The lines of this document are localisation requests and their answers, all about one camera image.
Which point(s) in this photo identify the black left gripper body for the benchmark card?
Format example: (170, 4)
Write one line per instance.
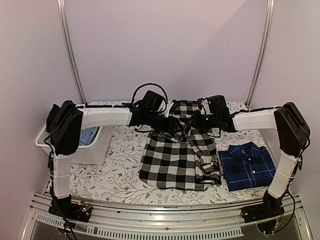
(164, 127)

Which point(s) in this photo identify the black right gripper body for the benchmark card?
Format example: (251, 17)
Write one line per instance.
(205, 124)

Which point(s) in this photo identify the black white checkered shirt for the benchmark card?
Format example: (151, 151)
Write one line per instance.
(185, 161)

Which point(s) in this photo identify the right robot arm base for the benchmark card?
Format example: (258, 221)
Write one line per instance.
(271, 211)

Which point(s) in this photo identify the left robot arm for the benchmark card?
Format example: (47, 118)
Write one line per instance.
(69, 124)

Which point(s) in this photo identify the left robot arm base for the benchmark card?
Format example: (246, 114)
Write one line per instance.
(66, 209)

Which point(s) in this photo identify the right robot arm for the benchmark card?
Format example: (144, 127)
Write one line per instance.
(284, 130)

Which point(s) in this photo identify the folded blue plaid shirt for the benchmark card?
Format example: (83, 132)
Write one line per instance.
(247, 166)

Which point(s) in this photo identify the floral patterned table cloth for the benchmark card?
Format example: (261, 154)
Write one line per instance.
(117, 179)

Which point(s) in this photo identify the white plastic bin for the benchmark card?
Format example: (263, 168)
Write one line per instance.
(92, 154)

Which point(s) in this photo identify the light blue shirt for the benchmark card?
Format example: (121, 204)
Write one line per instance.
(88, 135)

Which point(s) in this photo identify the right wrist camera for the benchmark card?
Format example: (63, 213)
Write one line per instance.
(202, 105)

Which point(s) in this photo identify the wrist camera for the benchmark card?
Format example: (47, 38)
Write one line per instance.
(170, 108)
(202, 105)

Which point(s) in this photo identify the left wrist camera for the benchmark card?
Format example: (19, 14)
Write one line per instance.
(170, 108)

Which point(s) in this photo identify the right aluminium corner post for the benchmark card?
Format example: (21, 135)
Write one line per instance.
(262, 51)

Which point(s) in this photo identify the aluminium corner post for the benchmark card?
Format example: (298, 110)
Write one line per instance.
(61, 6)
(262, 51)

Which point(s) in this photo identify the left aluminium corner post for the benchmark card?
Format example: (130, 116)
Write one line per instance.
(61, 6)

